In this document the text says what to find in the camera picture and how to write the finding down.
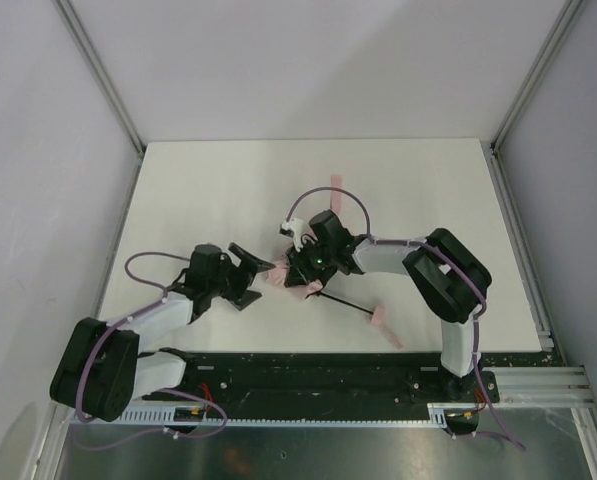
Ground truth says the pink folding umbrella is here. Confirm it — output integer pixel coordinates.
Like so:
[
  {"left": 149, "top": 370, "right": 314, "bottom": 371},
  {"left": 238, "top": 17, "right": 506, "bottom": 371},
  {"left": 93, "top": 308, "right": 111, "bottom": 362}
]
[{"left": 266, "top": 174, "right": 404, "bottom": 350}]

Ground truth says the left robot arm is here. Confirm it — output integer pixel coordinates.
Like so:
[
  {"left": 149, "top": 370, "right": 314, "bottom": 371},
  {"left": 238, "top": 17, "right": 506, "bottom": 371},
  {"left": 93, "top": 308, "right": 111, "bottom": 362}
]
[{"left": 49, "top": 243, "right": 275, "bottom": 423}]

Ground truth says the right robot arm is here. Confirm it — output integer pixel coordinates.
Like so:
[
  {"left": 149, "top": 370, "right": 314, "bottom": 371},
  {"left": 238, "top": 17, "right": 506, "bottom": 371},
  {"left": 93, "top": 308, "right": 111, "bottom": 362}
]
[{"left": 280, "top": 210, "right": 492, "bottom": 400}]

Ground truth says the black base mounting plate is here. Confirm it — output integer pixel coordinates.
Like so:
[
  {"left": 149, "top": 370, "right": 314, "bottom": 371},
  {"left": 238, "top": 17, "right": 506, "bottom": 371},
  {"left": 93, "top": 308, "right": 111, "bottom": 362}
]
[{"left": 142, "top": 351, "right": 502, "bottom": 421}]

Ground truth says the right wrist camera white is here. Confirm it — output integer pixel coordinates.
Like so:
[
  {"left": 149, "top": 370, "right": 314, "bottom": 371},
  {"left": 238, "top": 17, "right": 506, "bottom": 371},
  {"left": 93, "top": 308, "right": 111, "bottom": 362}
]
[{"left": 279, "top": 217, "right": 312, "bottom": 252}]

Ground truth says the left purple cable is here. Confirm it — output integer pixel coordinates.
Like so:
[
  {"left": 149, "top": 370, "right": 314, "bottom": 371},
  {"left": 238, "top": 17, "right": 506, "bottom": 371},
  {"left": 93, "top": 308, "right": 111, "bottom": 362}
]
[{"left": 72, "top": 252, "right": 229, "bottom": 449}]

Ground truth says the grey cable duct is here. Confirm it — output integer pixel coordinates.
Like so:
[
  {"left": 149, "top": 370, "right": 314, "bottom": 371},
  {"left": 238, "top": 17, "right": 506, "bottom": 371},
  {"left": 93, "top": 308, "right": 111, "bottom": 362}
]
[{"left": 86, "top": 403, "right": 479, "bottom": 430}]

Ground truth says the left aluminium frame post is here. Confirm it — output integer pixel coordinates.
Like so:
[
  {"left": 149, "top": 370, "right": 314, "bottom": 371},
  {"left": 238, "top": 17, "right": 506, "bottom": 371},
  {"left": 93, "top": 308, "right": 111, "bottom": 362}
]
[{"left": 52, "top": 0, "right": 146, "bottom": 158}]

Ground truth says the aluminium frame post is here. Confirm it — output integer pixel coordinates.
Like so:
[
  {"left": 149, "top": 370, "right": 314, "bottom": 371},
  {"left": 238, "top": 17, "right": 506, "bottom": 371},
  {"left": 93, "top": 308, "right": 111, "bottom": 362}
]
[
  {"left": 490, "top": 0, "right": 589, "bottom": 151},
  {"left": 52, "top": 0, "right": 146, "bottom": 158}
]

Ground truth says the right aluminium frame post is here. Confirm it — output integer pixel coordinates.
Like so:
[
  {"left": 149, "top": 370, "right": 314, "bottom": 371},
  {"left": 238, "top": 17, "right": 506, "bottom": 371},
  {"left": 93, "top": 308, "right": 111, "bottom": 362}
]
[{"left": 490, "top": 0, "right": 589, "bottom": 151}]

